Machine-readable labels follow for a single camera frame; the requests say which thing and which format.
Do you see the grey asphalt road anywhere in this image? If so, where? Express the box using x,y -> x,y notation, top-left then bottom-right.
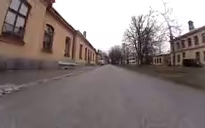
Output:
0,63 -> 205,128

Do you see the pale two-storey building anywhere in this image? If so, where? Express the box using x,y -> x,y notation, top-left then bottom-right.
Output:
169,20 -> 205,68

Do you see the pale kerb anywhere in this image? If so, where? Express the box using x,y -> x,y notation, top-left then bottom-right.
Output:
0,69 -> 88,98

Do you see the long yellow building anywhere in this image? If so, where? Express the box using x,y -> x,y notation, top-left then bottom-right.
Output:
0,0 -> 100,71

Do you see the pale bench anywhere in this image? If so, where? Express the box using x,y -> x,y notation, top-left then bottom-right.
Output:
58,59 -> 79,70

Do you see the dark vehicle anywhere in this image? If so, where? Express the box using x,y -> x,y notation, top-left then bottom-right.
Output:
182,58 -> 203,68

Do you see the grass strip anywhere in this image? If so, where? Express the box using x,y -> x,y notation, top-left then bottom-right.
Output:
119,63 -> 205,94

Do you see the group of bare trees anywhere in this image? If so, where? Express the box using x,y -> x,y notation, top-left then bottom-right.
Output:
108,6 -> 183,66

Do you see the low pale building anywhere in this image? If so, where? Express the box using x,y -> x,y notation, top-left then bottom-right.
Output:
152,54 -> 173,66

